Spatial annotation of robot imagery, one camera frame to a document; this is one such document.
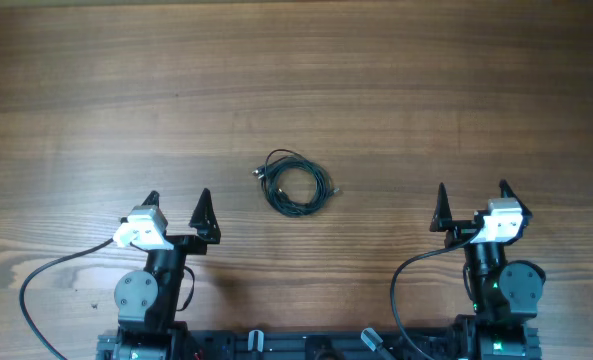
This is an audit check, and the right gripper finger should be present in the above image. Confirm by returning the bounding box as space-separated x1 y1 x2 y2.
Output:
429 183 453 232
499 179 532 218

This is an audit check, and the black USB cable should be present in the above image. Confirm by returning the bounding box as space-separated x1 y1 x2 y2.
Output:
252 148 340 218

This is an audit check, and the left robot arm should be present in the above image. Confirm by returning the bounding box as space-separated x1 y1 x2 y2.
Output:
96 188 221 360

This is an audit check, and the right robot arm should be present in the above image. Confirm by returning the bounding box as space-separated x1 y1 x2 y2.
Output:
430 180 546 360

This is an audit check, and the right camera black cable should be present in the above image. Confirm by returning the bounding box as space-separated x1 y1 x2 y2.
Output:
389 227 485 360

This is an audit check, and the camera black cable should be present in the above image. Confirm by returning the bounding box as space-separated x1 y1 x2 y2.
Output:
18 237 117 360
389 227 485 360

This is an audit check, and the left camera black cable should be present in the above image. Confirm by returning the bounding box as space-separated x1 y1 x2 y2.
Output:
18 237 117 360

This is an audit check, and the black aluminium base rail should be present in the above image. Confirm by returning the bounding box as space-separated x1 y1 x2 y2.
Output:
96 316 542 360

